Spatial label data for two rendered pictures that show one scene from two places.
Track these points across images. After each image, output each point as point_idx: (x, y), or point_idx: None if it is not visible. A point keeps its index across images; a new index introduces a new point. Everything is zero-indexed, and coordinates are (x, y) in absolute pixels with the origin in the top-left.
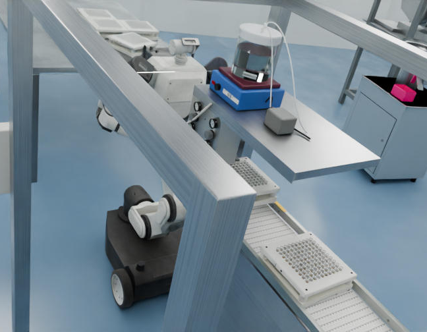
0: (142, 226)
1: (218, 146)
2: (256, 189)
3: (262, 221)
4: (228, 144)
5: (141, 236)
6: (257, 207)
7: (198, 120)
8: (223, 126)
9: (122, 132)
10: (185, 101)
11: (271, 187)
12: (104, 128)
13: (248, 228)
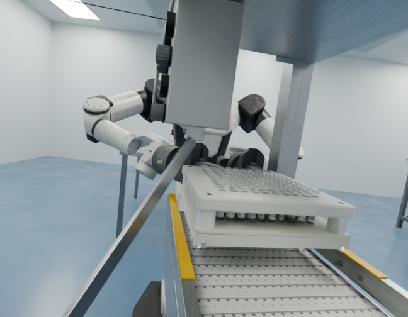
0: (164, 300)
1: (177, 68)
2: (286, 199)
3: (310, 299)
4: (206, 71)
5: (162, 316)
6: (300, 264)
7: (168, 66)
8: (182, 12)
9: (99, 134)
10: (209, 133)
11: (329, 202)
12: (88, 137)
13: (259, 313)
